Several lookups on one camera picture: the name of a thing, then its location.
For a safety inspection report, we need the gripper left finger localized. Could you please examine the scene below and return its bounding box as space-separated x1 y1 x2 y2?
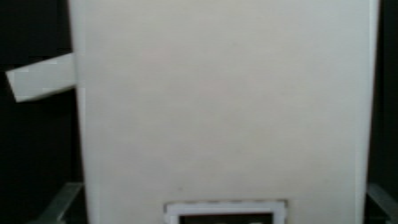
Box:
38 182 83 224

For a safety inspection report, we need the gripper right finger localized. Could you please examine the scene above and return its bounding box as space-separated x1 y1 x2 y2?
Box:
365 183 398 224

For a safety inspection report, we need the white cabinet top block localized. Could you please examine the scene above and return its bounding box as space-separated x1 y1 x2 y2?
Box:
69 0 380 224

